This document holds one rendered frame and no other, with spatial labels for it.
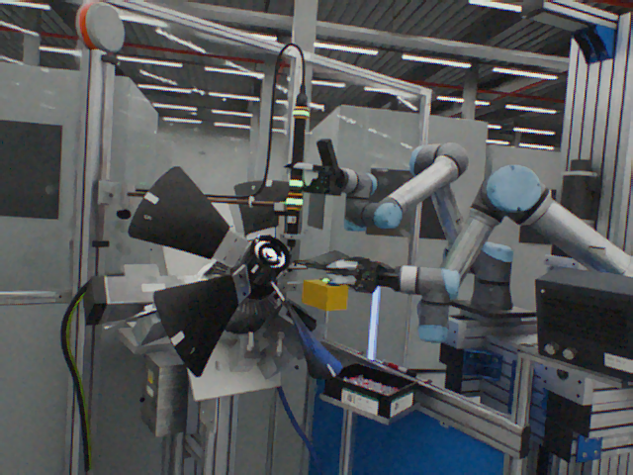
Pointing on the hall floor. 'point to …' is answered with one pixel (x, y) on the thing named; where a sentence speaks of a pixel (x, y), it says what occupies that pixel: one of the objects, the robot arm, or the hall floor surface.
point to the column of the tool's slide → (87, 260)
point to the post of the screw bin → (347, 442)
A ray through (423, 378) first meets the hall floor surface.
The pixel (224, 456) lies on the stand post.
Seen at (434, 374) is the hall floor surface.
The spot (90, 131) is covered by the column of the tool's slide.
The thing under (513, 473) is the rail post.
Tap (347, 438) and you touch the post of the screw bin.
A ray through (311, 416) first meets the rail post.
